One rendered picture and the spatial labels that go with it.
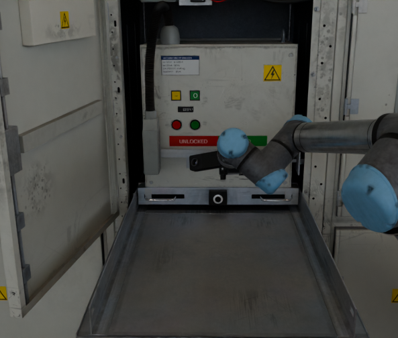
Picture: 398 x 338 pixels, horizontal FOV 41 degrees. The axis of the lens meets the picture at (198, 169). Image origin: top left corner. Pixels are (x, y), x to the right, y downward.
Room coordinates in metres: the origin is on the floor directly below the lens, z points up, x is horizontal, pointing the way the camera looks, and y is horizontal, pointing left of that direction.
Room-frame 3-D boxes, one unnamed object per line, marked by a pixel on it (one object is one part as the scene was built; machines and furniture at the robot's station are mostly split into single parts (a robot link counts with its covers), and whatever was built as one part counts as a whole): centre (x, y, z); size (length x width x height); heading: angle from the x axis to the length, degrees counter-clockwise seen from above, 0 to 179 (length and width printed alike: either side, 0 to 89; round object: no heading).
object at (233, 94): (1.67, -0.06, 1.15); 0.48 x 0.01 x 0.48; 89
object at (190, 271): (1.29, -0.05, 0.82); 0.68 x 0.62 x 0.06; 179
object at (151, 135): (1.61, 0.15, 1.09); 0.08 x 0.05 x 0.17; 179
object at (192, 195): (1.69, -0.06, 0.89); 0.54 x 0.05 x 0.06; 89
